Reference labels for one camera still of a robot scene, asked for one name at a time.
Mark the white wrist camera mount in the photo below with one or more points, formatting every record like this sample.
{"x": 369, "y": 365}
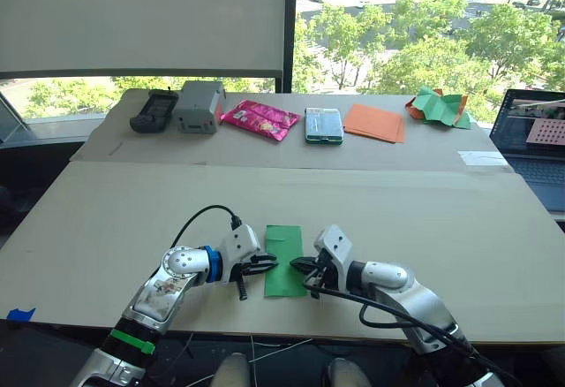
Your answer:
{"x": 240, "y": 241}
{"x": 335, "y": 239}

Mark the green band on arm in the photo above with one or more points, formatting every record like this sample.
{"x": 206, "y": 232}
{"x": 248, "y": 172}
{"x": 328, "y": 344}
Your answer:
{"x": 132, "y": 340}

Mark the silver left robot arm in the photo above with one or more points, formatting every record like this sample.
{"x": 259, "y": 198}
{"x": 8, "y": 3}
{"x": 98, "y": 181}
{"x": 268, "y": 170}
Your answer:
{"x": 176, "y": 267}

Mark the white roller blind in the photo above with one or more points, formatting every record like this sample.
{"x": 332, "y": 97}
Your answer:
{"x": 132, "y": 16}

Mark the black window post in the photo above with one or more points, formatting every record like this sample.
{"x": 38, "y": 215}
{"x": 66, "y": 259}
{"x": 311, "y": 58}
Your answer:
{"x": 290, "y": 29}

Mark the pink snack bag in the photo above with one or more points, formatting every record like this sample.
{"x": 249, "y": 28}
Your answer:
{"x": 260, "y": 119}

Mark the open dark laptop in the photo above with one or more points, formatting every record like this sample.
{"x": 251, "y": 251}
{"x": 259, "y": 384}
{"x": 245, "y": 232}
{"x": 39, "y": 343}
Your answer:
{"x": 529, "y": 139}

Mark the grey plastic box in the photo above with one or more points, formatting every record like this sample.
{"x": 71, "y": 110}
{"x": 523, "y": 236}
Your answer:
{"x": 196, "y": 106}

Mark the white tape strip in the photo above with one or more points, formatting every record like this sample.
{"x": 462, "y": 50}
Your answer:
{"x": 481, "y": 158}

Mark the flat orange paper stack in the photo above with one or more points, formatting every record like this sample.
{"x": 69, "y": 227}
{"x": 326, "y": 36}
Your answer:
{"x": 373, "y": 123}

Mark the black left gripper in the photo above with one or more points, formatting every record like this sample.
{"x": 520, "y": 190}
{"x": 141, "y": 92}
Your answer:
{"x": 243, "y": 270}

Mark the crumpled green paper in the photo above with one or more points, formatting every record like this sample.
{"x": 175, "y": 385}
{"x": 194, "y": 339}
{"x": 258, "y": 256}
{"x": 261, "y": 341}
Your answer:
{"x": 441, "y": 106}

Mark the green screw bit case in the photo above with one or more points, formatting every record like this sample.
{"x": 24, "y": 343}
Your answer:
{"x": 323, "y": 124}

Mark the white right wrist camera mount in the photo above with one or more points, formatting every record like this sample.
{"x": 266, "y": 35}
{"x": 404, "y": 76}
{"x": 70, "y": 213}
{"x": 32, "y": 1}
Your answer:
{"x": 335, "y": 239}

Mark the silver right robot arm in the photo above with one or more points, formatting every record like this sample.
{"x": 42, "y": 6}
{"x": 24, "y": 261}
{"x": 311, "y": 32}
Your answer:
{"x": 397, "y": 285}

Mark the grey rounded shape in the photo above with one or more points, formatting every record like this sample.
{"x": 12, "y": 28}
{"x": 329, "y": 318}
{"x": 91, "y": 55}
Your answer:
{"x": 231, "y": 371}
{"x": 346, "y": 374}

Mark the black handheld remote controller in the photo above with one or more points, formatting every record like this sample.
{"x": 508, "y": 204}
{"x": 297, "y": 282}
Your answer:
{"x": 152, "y": 113}

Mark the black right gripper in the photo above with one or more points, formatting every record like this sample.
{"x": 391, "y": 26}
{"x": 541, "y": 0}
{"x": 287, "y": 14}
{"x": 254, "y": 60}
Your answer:
{"x": 324, "y": 272}

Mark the green paper sheet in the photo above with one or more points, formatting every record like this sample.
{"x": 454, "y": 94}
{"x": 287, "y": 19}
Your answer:
{"x": 284, "y": 245}

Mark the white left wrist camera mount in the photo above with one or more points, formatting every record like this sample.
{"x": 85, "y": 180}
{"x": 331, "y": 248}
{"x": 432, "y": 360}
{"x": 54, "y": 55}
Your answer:
{"x": 240, "y": 241}

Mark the blue tape piece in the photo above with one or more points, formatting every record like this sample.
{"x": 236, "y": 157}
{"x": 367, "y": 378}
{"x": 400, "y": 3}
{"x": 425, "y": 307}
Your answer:
{"x": 20, "y": 314}

